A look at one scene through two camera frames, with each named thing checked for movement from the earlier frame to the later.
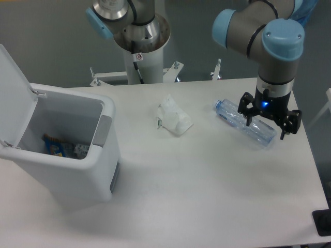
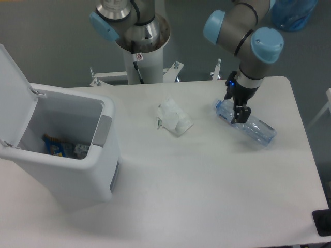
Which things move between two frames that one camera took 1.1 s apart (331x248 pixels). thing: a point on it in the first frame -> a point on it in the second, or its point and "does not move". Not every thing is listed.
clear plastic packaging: x=169 y=116 does not move
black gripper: x=275 y=107 -> x=241 y=96
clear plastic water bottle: x=259 y=131 does not move
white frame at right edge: x=327 y=105 does not move
